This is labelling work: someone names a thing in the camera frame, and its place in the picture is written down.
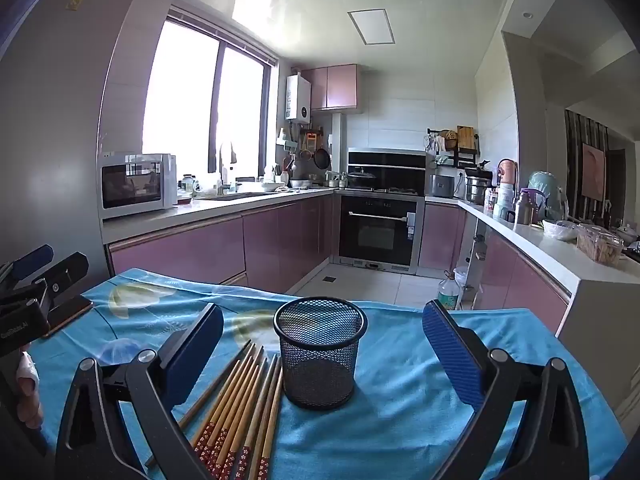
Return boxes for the smartphone with orange edge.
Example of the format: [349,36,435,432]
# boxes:
[42,296,94,339]

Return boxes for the black wall storage rack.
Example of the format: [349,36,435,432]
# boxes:
[426,126,481,168]

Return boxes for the bundle of wooden chopsticks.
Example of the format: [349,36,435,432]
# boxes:
[145,339,284,480]

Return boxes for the person's left hand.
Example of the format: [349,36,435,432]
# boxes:
[14,351,46,430]

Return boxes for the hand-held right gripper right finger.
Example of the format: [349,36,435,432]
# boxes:
[421,299,591,480]

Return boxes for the white bowl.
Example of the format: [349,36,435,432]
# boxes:
[542,219,578,241]

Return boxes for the rectangular ceiling light panel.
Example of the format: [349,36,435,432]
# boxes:
[348,8,396,46]

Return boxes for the clear plastic snack container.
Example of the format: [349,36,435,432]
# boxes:
[576,225,625,265]

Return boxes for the black built-in oven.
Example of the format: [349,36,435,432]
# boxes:
[338,192,420,267]

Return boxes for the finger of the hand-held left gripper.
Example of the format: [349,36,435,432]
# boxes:
[6,244,55,283]
[27,252,90,308]

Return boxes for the pale green kitchen appliance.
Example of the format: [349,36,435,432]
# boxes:
[527,171,568,221]

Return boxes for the framed wall picture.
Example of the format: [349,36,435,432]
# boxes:
[581,142,607,201]

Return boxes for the white wall water heater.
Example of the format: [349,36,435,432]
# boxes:
[286,74,312,122]

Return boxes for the pink upper wall cabinet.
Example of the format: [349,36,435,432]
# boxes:
[302,64,362,112]

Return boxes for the black range hood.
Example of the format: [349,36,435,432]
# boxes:
[347,147,427,193]

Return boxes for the white microwave oven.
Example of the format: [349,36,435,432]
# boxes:
[100,152,178,220]

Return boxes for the plastic oil bottle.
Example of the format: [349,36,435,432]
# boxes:
[437,270,462,311]

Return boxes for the stainless steel stock pot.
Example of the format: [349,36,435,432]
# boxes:
[465,170,493,204]

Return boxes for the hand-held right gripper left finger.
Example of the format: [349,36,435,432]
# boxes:
[55,303,225,480]

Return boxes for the black mesh utensil holder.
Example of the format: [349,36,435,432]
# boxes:
[273,297,367,410]

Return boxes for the large kitchen window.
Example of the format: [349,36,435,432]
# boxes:
[142,5,278,181]

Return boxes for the grey refrigerator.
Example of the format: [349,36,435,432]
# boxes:
[0,0,151,281]

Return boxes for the blue leaf-print tablecloth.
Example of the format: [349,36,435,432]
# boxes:
[20,267,628,480]

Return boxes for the pink peninsula cabinet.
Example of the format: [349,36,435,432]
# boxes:
[480,230,571,311]

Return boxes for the pink lower cabinet row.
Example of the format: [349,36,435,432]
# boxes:
[107,195,336,293]

